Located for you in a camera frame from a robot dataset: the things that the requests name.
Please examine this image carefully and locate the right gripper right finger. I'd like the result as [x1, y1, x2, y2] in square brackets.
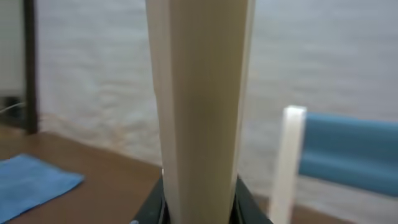
[231, 175, 275, 224]

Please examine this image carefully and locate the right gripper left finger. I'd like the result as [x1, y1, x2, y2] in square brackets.
[132, 175, 170, 224]

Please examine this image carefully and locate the white pipette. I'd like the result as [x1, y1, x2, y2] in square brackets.
[145, 0, 257, 224]

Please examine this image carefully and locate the white and blue stand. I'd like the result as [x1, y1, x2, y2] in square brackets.
[268, 105, 398, 224]

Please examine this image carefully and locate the blue cloth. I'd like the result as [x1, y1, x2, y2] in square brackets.
[0, 153, 86, 224]

